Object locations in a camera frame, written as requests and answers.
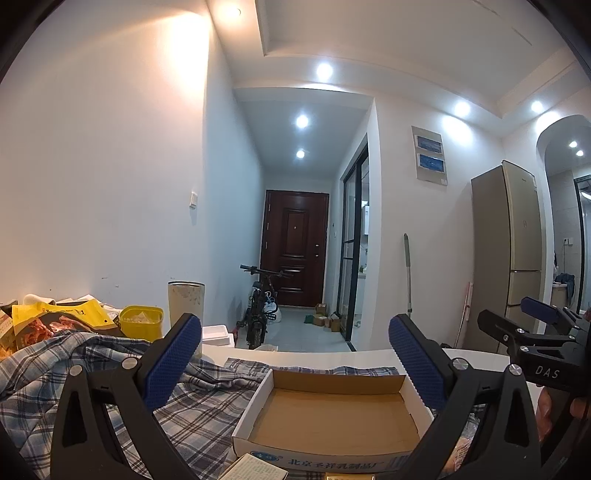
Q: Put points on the person's right hand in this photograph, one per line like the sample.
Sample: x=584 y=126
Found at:
x=545 y=410

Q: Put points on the black bicycle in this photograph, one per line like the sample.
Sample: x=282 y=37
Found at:
x=258 y=314

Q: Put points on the dark brown entrance door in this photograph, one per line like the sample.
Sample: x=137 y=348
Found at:
x=295 y=244

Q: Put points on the white plastic bag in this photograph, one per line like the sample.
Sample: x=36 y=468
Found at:
x=272 y=311

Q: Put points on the small cardboard box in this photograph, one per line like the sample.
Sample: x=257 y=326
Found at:
x=319 y=320
x=321 y=308
x=333 y=325

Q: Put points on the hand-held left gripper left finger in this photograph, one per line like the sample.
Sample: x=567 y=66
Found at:
x=171 y=364

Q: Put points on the brown snack packet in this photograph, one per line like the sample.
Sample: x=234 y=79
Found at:
x=5 y=327

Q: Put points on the beige refrigerator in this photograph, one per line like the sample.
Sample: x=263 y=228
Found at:
x=503 y=258

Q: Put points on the blue plaid shirt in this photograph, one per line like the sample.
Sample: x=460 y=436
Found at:
x=207 y=406

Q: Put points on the white cigarette box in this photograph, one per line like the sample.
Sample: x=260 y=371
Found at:
x=251 y=467

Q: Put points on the yellow snack packet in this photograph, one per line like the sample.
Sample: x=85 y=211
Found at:
x=60 y=318

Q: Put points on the white cardboard box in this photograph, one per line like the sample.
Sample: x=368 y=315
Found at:
x=332 y=415

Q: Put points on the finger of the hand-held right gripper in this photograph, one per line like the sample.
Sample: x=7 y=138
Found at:
x=496 y=325
x=540 y=310

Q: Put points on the white wall switch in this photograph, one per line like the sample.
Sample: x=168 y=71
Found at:
x=193 y=199

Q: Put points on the beige floral cylinder tube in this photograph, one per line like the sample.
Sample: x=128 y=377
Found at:
x=184 y=300

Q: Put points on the cardboard box with clear plastic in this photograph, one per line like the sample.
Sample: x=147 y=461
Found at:
x=267 y=347

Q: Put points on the yellow plastic basket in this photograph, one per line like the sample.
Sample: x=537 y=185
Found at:
x=138 y=330

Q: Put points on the red and white stick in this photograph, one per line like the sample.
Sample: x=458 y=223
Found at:
x=464 y=314

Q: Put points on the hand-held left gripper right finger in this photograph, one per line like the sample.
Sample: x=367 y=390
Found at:
x=415 y=364

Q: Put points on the black framed glass sliding door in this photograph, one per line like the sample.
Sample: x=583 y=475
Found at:
x=353 y=249

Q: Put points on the grey electrical panel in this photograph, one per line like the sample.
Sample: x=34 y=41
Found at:
x=430 y=157

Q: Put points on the blue hanging cloth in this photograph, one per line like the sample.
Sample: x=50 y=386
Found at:
x=565 y=284

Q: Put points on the white foam box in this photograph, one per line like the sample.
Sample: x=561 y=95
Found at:
x=217 y=334

